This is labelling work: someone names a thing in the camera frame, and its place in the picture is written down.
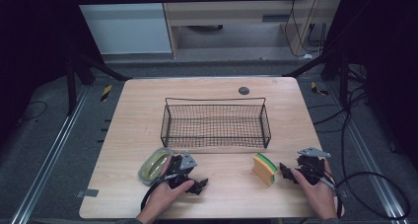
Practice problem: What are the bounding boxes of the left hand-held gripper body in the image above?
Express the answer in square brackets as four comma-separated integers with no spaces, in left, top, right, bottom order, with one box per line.
[166,150,199,189]

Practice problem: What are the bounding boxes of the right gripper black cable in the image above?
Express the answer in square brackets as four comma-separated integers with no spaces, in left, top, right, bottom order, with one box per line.
[319,171,412,221]

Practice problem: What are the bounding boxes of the yellow green sponge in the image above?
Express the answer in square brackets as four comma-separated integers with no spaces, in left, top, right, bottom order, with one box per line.
[251,152,279,187]

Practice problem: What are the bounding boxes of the thin black floor cable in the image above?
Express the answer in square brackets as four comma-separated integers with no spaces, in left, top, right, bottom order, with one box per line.
[18,101,48,123]

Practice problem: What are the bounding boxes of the light wooden desk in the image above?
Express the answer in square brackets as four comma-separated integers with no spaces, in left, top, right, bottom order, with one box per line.
[159,0,346,59]

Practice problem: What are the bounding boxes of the person's left hand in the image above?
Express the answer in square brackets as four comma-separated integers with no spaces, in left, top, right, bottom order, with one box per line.
[136,155,195,224]

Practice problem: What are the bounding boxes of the black wire mesh basket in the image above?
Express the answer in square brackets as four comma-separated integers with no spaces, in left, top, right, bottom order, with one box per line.
[160,97,272,149]

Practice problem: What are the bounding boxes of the white cabinet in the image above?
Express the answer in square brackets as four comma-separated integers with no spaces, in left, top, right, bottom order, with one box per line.
[69,0,174,55]

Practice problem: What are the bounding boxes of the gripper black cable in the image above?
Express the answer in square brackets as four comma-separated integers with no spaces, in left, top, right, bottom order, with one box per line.
[319,171,412,221]
[140,173,180,212]

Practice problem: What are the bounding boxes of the black hanging cables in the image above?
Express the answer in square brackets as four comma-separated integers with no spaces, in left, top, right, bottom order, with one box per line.
[283,0,329,59]

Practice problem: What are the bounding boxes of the grey tape patch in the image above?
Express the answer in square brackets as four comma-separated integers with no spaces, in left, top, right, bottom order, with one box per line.
[75,188,100,198]

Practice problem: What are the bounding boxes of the yellow black striped tape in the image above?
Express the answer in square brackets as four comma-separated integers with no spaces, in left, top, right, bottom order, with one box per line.
[100,84,113,103]
[310,81,329,97]

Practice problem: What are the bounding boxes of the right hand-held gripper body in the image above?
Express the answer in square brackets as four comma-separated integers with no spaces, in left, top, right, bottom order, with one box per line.
[295,146,332,187]

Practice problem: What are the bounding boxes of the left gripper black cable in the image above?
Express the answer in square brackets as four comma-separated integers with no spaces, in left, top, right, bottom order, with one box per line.
[140,173,180,212]

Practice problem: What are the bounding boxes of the clear green soap dish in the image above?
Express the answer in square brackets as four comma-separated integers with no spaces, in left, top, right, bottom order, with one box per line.
[137,147,175,187]

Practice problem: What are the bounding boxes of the aluminium floor rail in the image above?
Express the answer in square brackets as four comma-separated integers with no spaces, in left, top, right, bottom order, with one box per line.
[324,82,410,224]
[9,85,92,224]

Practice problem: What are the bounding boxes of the black metal stand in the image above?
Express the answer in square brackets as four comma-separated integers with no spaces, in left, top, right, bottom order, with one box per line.
[63,50,132,117]
[282,45,368,110]

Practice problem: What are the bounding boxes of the person's right hand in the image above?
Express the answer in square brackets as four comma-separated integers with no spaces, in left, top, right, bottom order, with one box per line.
[290,159,339,220]

